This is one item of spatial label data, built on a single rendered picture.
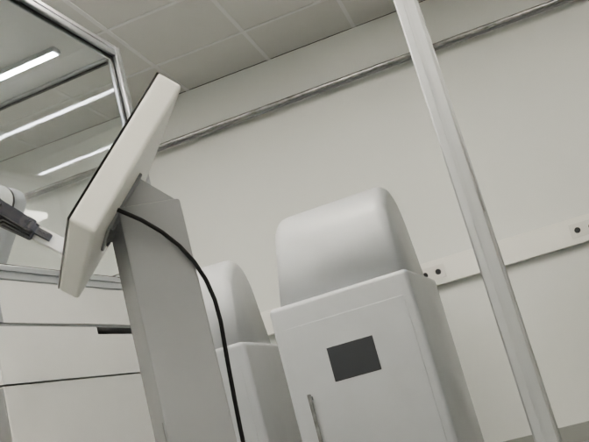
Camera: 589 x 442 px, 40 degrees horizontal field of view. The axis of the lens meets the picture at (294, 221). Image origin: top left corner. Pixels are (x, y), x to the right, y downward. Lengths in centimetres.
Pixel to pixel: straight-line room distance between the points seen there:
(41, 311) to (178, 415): 75
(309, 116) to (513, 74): 128
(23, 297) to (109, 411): 41
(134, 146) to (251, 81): 406
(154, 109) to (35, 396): 88
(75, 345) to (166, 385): 76
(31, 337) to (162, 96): 85
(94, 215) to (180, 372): 34
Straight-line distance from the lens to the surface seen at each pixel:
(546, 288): 485
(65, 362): 215
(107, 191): 134
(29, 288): 211
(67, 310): 222
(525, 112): 503
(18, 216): 168
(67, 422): 211
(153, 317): 148
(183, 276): 150
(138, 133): 138
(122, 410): 232
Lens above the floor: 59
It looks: 13 degrees up
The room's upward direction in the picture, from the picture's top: 15 degrees counter-clockwise
